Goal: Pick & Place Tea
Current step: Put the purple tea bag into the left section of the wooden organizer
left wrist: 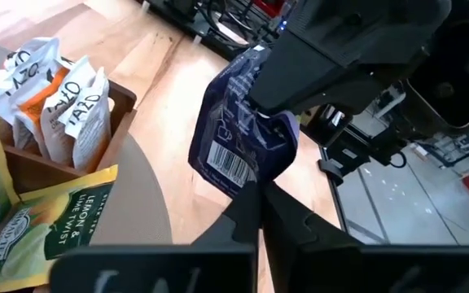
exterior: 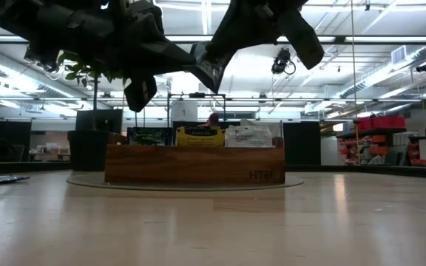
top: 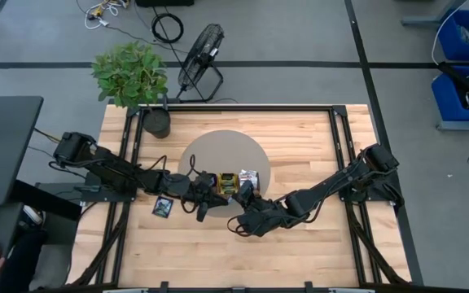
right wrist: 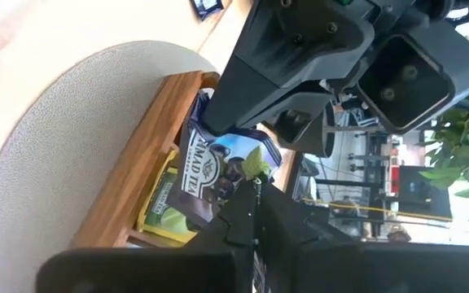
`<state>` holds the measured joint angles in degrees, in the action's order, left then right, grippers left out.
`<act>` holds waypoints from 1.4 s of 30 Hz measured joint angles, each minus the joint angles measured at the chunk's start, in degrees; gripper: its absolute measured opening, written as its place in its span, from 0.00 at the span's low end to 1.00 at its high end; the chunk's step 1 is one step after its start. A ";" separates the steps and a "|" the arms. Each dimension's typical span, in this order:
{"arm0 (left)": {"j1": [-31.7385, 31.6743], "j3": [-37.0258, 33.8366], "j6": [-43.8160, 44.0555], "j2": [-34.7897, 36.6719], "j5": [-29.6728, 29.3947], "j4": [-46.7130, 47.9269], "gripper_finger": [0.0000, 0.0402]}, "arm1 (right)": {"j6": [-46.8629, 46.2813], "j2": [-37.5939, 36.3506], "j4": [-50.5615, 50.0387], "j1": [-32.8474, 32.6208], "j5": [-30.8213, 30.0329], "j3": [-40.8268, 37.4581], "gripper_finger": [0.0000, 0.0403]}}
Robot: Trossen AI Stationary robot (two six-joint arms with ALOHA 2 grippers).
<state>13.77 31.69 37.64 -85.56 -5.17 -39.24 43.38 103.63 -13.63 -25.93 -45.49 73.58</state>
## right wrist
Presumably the wooden tea organiser box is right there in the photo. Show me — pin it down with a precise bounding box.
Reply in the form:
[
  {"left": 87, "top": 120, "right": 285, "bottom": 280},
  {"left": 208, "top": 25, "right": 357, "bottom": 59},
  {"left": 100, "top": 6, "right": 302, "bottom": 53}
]
[{"left": 69, "top": 71, "right": 300, "bottom": 250}]

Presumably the dark purple tea packet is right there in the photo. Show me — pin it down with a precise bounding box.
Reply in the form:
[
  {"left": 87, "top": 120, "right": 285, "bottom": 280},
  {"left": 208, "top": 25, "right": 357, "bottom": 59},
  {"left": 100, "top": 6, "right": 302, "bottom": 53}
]
[
  {"left": 191, "top": 0, "right": 226, "bottom": 22},
  {"left": 164, "top": 91, "right": 283, "bottom": 231}
]

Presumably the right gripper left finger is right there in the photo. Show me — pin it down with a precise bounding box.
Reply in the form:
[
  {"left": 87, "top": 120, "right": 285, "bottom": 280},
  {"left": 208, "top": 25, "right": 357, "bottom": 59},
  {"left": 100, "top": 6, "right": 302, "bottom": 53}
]
[{"left": 37, "top": 177, "right": 262, "bottom": 293}]

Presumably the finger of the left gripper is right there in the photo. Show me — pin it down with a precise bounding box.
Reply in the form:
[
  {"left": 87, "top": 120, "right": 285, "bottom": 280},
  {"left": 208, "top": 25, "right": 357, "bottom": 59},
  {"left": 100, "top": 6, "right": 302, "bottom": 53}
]
[
  {"left": 274, "top": 109, "right": 315, "bottom": 143},
  {"left": 202, "top": 0, "right": 376, "bottom": 135}
]

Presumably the green yellow tea packet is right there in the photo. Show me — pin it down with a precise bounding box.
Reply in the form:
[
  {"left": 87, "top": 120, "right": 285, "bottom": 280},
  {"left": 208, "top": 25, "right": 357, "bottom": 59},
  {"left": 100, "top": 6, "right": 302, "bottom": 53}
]
[{"left": 136, "top": 149, "right": 198, "bottom": 245}]

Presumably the round grey mat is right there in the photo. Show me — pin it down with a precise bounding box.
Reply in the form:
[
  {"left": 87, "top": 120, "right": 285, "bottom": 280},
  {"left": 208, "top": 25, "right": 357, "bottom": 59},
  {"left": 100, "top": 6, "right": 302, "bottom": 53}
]
[{"left": 0, "top": 39, "right": 219, "bottom": 293}]

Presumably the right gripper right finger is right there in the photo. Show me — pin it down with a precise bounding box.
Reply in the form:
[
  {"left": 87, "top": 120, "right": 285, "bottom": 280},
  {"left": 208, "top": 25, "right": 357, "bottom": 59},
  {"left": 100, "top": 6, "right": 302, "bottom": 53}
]
[{"left": 256, "top": 182, "right": 469, "bottom": 293}]

